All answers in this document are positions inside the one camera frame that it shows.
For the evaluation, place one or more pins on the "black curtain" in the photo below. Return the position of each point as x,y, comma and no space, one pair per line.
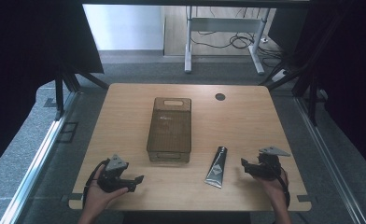
352,77
22,62

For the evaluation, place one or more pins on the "black metal stand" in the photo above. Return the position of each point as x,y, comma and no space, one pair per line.
59,93
312,99

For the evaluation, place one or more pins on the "white metal desk frame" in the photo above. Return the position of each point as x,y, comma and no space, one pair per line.
224,25

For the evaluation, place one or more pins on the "person's right hand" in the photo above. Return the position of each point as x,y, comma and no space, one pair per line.
276,189

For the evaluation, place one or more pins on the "person's left hand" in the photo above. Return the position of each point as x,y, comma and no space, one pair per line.
95,197

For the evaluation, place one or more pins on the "aluminium floor rail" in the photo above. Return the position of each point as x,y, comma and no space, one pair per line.
327,161
31,174

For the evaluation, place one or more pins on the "black round table grommet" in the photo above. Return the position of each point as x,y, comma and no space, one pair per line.
220,96

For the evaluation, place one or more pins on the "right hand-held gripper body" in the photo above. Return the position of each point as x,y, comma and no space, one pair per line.
269,166

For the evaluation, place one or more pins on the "white power strip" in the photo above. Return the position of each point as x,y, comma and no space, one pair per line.
279,75

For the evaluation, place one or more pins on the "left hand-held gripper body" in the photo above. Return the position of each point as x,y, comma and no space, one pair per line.
114,174

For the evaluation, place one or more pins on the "transparent brown plastic storage box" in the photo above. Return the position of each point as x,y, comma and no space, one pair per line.
170,130

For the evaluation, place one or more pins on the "black tape strip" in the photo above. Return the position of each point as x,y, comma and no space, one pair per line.
72,197
303,198

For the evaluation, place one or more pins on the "grey squeeze tube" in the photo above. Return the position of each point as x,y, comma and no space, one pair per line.
216,169

